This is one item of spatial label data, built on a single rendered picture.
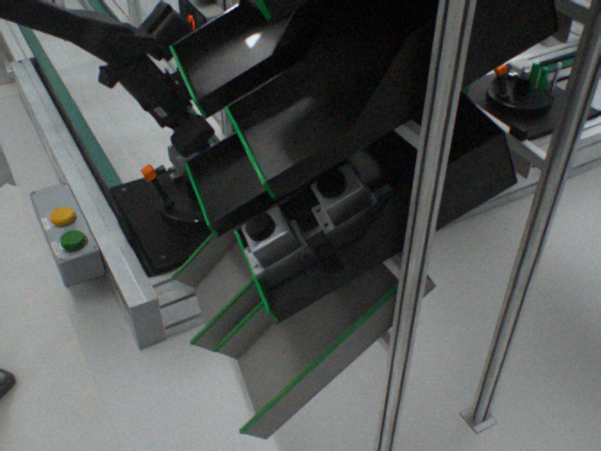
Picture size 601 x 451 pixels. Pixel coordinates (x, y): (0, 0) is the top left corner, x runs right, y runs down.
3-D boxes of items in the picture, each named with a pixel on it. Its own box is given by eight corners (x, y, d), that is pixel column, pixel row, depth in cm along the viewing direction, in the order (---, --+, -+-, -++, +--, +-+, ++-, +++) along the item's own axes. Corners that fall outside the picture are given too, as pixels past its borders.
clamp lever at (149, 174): (164, 206, 113) (143, 175, 107) (159, 199, 114) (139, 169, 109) (181, 193, 113) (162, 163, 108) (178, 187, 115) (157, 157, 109)
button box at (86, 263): (65, 288, 112) (57, 261, 108) (37, 217, 125) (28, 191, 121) (106, 274, 114) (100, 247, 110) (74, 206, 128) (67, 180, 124)
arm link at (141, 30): (107, 49, 88) (165, -17, 90) (73, 30, 92) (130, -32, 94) (153, 100, 97) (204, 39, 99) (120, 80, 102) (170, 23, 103)
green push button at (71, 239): (65, 257, 110) (63, 248, 108) (59, 242, 112) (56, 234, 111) (89, 250, 111) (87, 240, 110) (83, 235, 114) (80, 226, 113)
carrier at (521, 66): (512, 150, 134) (527, 95, 126) (438, 96, 150) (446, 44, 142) (598, 119, 143) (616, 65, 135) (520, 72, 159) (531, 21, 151)
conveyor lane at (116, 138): (165, 316, 112) (157, 274, 106) (46, 93, 168) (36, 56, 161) (313, 259, 123) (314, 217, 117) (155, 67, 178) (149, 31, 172)
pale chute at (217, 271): (215, 353, 91) (190, 344, 88) (194, 286, 100) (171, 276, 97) (361, 209, 83) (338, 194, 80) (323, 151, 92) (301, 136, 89)
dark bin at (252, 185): (217, 238, 78) (184, 199, 73) (193, 174, 88) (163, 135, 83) (426, 114, 77) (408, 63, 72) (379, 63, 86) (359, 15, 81)
